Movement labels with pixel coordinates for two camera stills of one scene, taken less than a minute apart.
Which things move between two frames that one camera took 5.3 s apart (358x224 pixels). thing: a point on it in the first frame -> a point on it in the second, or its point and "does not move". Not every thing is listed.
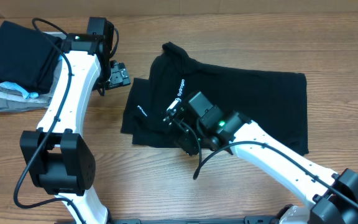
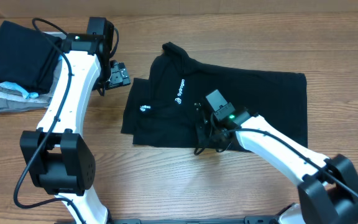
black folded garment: x=22 y=55 does not move
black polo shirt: x=276 y=101 does not move
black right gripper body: x=189 y=141 -> x=204 y=131
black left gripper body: x=119 y=76 does not move
